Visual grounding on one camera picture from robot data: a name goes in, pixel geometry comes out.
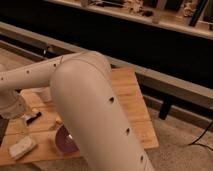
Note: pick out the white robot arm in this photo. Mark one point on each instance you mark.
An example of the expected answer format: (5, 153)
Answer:
(82, 92)

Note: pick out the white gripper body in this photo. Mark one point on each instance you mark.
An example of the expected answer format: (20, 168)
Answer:
(12, 105)

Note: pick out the white sponge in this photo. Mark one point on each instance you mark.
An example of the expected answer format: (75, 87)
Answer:
(22, 147)

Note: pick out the dark purple ceramic bowl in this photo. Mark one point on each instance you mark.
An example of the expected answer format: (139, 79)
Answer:
(64, 141)

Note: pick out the black and tan eraser block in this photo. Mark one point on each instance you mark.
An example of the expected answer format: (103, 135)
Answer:
(31, 119)

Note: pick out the white paper cup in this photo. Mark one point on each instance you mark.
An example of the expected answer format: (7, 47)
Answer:
(43, 93)

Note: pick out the long wooden bench beam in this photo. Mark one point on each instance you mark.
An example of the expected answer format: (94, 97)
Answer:
(173, 86)

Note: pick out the wooden table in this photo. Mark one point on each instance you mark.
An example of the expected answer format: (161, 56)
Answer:
(130, 97)

